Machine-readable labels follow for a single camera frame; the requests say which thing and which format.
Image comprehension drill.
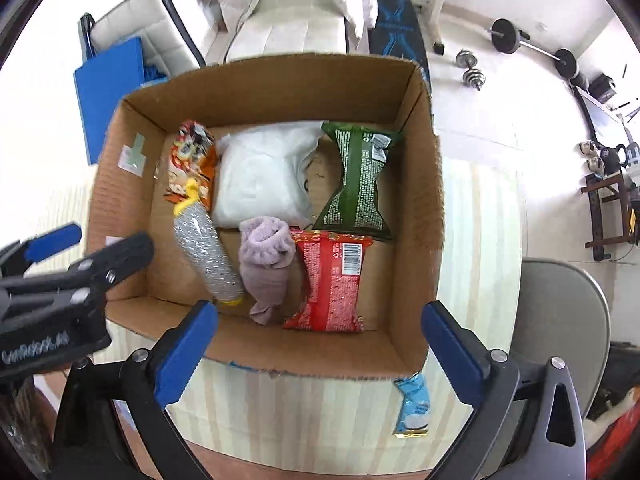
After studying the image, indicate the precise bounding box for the silver scrubber yellow trim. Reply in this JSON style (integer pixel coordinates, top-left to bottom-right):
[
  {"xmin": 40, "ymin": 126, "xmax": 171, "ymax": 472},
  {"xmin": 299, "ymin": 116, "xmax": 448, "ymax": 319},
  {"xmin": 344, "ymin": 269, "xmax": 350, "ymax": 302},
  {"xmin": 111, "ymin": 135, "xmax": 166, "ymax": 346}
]
[{"xmin": 174, "ymin": 178, "xmax": 244, "ymax": 306}]

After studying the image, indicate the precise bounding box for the black barbell on floor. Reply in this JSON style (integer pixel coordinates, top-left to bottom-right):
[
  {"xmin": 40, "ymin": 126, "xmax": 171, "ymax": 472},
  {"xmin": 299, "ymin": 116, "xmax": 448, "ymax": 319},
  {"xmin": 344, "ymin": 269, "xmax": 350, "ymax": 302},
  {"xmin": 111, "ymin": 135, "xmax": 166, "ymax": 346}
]
[{"xmin": 488, "ymin": 18, "xmax": 579, "ymax": 80}]

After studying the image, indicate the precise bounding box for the open cardboard box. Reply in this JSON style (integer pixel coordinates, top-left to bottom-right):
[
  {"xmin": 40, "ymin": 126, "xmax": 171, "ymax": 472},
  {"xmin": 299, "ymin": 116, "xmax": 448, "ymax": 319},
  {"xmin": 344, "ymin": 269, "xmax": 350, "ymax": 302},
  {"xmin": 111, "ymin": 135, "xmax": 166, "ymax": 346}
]
[{"xmin": 86, "ymin": 54, "xmax": 445, "ymax": 378}]

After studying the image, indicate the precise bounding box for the white cushioned chair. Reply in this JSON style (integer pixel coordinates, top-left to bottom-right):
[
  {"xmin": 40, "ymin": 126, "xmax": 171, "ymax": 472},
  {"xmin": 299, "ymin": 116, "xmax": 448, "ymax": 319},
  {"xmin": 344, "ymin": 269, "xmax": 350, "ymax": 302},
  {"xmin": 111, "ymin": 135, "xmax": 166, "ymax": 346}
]
[{"xmin": 78, "ymin": 0, "xmax": 205, "ymax": 77}]

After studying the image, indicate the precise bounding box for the grey round chair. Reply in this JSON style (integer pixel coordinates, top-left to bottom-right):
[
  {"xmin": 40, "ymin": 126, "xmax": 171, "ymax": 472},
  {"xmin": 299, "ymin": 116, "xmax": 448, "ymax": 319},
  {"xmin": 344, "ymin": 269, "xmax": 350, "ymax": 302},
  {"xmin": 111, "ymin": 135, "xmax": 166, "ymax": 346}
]
[{"xmin": 510, "ymin": 258, "xmax": 611, "ymax": 415}]

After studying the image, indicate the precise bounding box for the orange snack bag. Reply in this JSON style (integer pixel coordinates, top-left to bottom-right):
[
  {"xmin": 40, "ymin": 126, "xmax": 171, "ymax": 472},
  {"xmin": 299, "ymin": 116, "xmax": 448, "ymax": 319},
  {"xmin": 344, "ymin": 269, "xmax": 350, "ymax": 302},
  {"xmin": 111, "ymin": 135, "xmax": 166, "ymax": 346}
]
[{"xmin": 165, "ymin": 120, "xmax": 218, "ymax": 209}]

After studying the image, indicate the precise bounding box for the black blue weight bench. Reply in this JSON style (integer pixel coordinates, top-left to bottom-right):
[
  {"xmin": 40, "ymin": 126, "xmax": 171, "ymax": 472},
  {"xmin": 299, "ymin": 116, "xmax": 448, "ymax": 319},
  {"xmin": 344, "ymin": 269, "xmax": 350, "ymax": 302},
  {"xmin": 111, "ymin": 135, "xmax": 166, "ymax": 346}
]
[{"xmin": 369, "ymin": 0, "xmax": 431, "ymax": 89}]

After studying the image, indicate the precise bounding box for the striped cream table mat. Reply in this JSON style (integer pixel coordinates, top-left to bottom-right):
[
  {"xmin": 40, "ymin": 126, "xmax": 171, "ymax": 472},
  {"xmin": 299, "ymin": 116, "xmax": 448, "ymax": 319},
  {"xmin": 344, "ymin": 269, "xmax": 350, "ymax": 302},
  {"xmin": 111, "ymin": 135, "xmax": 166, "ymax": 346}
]
[{"xmin": 169, "ymin": 130, "xmax": 522, "ymax": 479}]

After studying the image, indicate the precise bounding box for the red snack bag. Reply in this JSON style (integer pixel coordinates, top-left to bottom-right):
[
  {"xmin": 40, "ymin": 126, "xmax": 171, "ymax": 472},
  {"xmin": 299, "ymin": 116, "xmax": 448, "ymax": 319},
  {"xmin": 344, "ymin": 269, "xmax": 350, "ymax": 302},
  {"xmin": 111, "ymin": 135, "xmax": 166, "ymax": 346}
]
[{"xmin": 283, "ymin": 230, "xmax": 373, "ymax": 333}]

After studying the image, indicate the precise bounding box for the dark wooden side table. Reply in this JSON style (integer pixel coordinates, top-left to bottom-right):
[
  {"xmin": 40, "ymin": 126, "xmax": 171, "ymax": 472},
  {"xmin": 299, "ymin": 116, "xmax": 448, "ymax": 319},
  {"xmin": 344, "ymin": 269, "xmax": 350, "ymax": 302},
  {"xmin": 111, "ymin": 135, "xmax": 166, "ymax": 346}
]
[{"xmin": 580, "ymin": 170, "xmax": 637, "ymax": 262}]

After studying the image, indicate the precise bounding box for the green snack bag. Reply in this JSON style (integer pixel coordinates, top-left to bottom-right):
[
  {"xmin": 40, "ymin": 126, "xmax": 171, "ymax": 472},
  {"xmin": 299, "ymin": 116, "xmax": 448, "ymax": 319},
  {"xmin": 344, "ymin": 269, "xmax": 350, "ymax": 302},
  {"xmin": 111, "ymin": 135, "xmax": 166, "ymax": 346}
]
[{"xmin": 314, "ymin": 122, "xmax": 402, "ymax": 240}]

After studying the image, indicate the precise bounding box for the purple fuzzy cloth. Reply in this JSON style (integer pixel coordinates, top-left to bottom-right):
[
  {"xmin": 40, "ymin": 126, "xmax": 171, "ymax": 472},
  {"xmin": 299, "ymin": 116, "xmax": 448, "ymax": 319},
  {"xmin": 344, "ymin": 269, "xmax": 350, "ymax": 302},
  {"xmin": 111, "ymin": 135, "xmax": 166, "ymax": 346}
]
[{"xmin": 239, "ymin": 217, "xmax": 296, "ymax": 325}]

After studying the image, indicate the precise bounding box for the blue folder board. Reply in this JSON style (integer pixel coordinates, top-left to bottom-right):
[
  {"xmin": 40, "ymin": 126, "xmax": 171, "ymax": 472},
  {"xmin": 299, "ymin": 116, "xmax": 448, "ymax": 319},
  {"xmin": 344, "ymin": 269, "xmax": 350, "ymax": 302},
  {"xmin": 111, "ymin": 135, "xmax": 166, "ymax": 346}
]
[{"xmin": 74, "ymin": 37, "xmax": 144, "ymax": 165}]

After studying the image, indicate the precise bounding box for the white soft package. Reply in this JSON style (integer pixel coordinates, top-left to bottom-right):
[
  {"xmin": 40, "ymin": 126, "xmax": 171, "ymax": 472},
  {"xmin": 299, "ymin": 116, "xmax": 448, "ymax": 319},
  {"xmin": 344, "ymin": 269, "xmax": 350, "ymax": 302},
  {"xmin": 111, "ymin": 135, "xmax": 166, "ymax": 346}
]
[{"xmin": 212, "ymin": 120, "xmax": 323, "ymax": 229}]

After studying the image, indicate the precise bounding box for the chrome dumbbell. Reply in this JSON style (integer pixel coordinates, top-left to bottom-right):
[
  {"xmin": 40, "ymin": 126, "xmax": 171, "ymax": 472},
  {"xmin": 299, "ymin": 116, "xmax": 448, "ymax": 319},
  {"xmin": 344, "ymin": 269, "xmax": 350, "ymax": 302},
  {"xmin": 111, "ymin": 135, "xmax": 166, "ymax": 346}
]
[{"xmin": 456, "ymin": 50, "xmax": 486, "ymax": 91}]

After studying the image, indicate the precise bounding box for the light blue Nestle sachet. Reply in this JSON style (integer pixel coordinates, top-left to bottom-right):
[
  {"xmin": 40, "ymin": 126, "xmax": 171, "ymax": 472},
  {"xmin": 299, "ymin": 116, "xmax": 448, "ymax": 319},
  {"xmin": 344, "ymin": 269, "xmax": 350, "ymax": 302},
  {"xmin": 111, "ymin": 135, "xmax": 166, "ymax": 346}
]
[{"xmin": 394, "ymin": 373, "xmax": 431, "ymax": 438}]

